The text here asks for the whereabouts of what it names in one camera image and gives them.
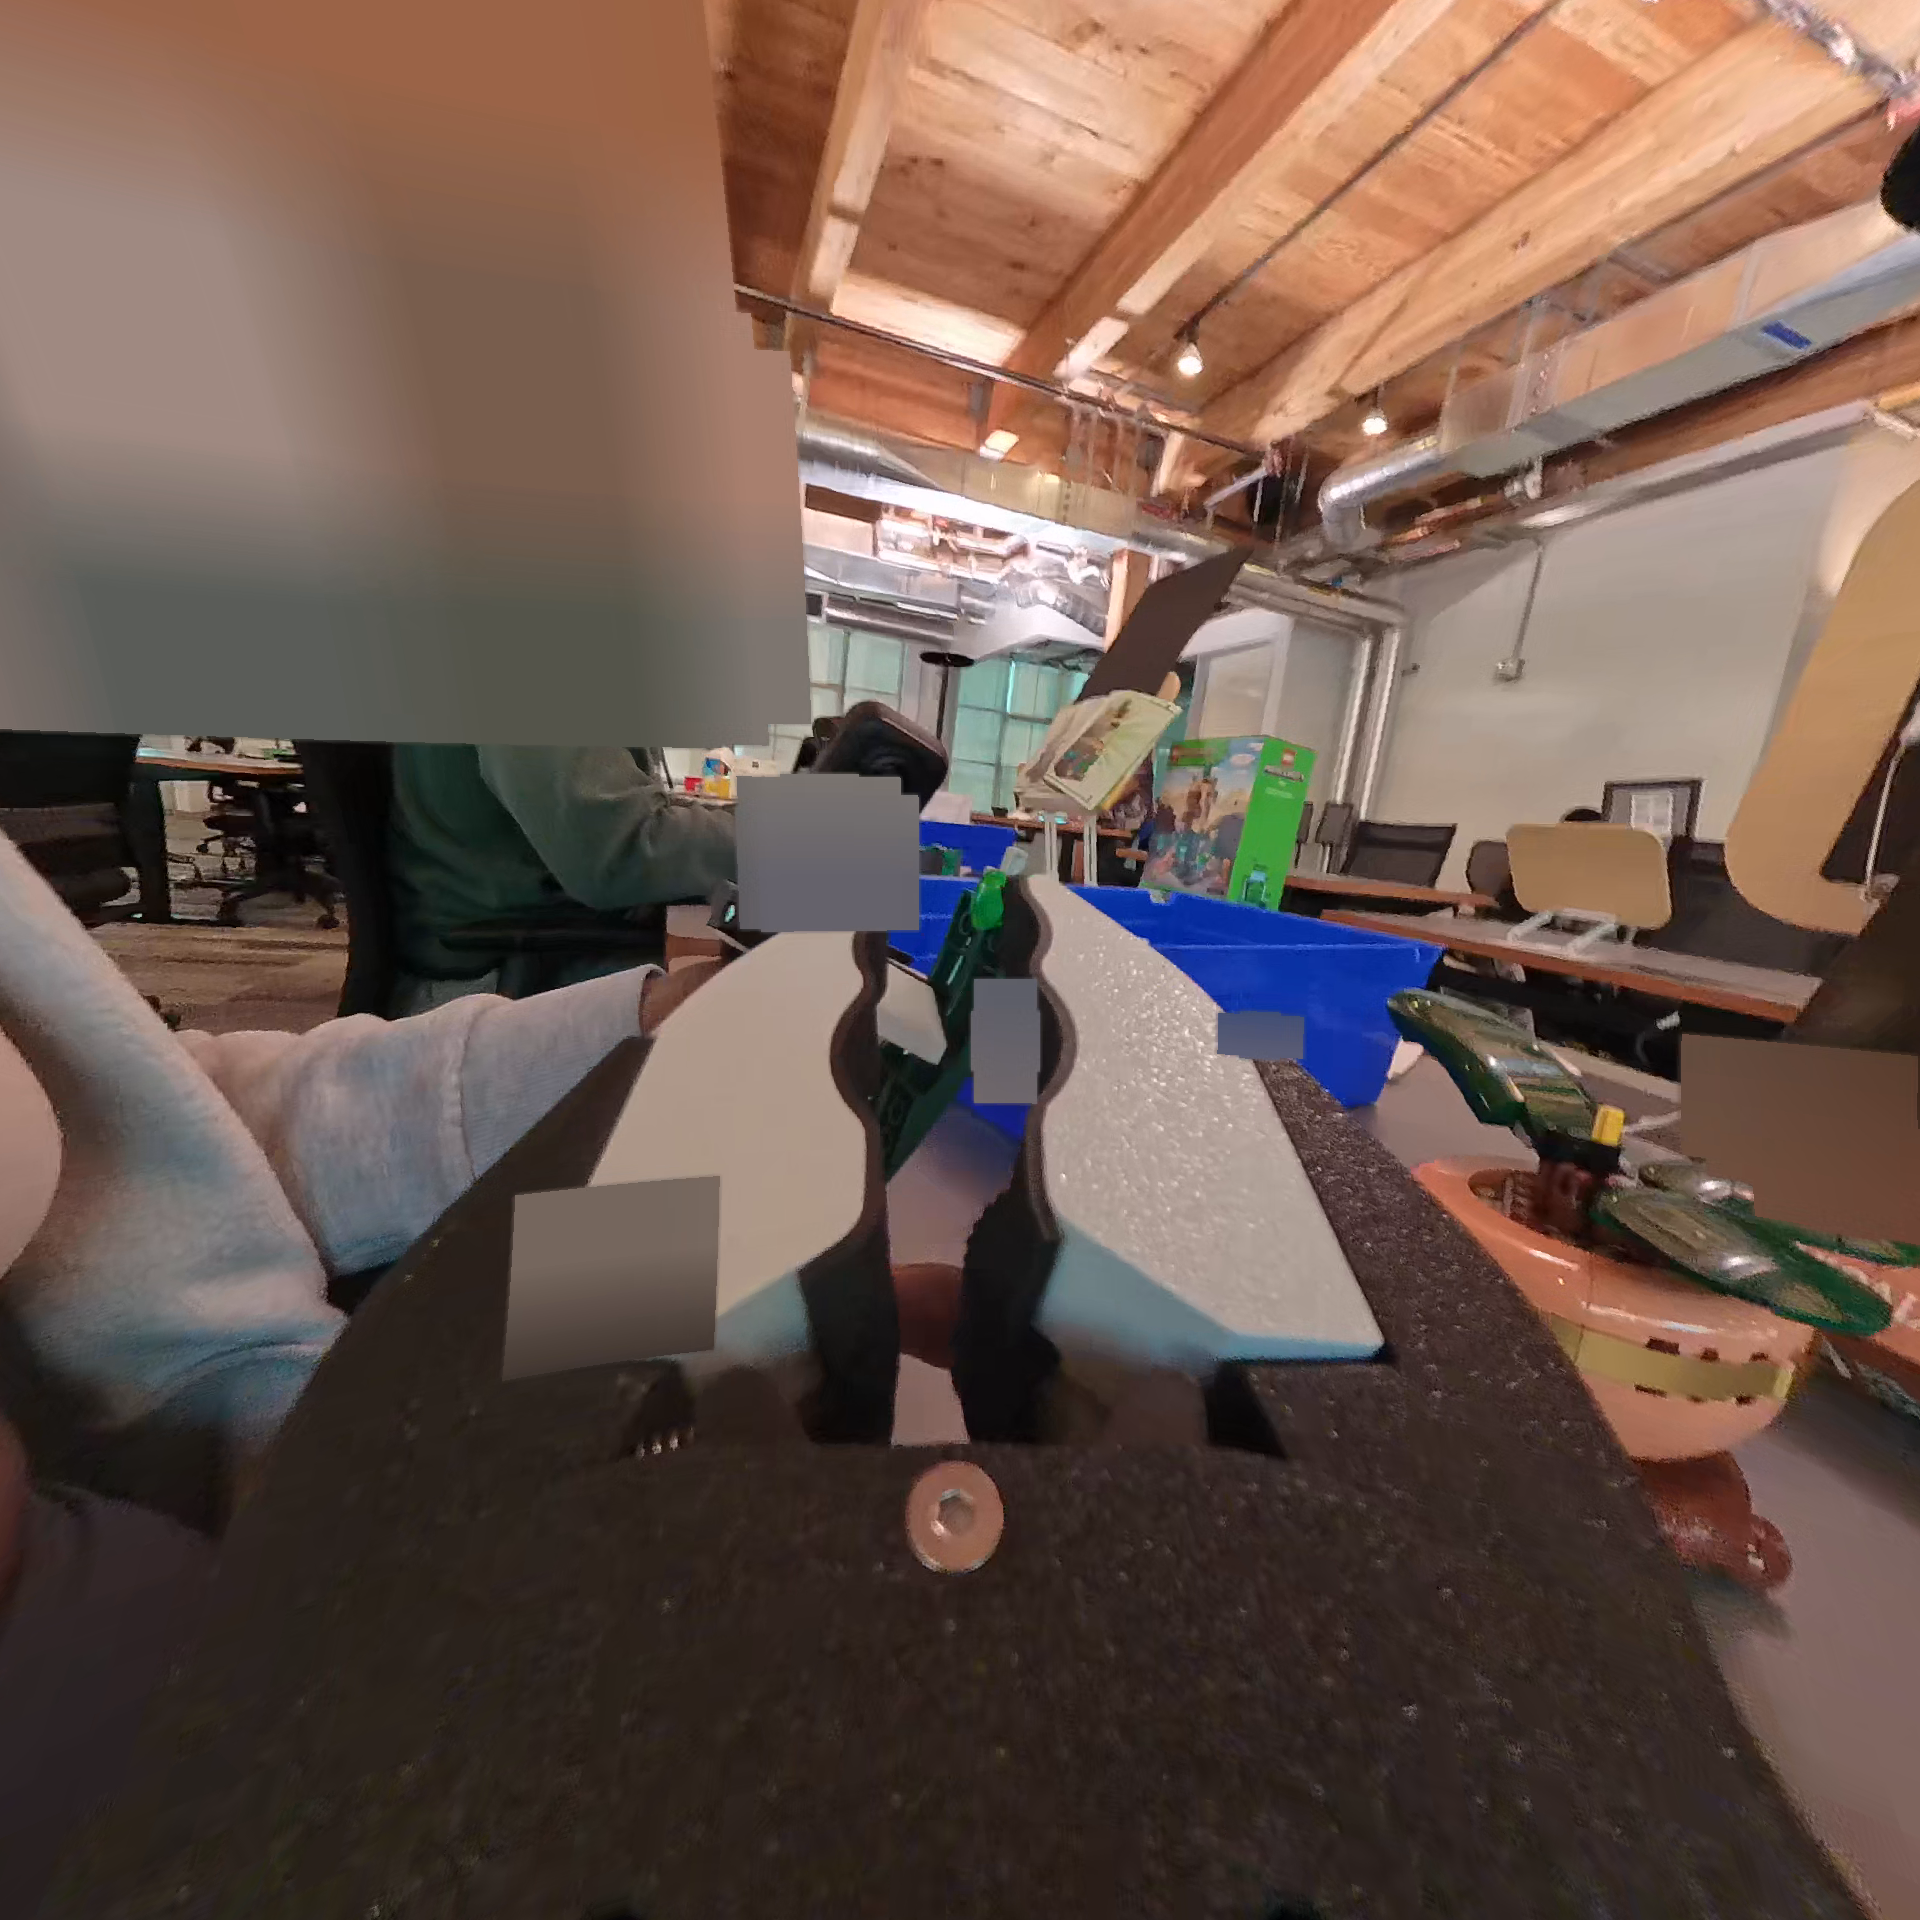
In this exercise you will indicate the grey desk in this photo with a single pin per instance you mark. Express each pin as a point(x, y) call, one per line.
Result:
point(1844, 1725)

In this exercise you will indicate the illustrated toy box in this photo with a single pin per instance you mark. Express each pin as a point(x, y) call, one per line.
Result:
point(1096, 751)

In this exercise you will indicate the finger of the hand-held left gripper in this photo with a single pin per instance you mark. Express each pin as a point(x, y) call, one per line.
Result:
point(907, 1022)

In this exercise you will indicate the person's left forearm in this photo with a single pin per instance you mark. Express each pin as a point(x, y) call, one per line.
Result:
point(299, 1110)

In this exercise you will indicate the toy brick potted plant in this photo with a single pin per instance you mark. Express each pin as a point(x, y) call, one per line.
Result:
point(1529, 1277)

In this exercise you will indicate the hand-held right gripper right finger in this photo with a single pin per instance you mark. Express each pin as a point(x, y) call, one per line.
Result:
point(1141, 1201)

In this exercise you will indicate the tan chair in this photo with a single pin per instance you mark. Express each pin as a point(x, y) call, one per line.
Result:
point(1588, 869)

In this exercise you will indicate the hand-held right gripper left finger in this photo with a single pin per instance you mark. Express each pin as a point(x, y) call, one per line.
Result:
point(751, 1079)

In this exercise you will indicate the green toy box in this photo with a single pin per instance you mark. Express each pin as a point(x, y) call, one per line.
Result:
point(1259, 809)

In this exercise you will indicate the wooden office table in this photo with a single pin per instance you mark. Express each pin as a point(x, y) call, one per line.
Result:
point(1575, 961)

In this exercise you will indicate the black floor lamp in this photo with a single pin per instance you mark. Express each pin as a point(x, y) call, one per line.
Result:
point(948, 661)

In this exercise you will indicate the green brick leaf piece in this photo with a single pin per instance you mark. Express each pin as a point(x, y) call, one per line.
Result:
point(916, 1110)

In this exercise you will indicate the black framed monitor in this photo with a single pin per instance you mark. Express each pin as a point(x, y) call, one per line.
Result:
point(1650, 809)

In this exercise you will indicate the person's dark pants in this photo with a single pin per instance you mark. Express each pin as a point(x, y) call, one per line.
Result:
point(89, 1652)

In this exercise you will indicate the rectangular silver air duct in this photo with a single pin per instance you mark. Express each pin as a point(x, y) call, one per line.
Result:
point(1650, 390)

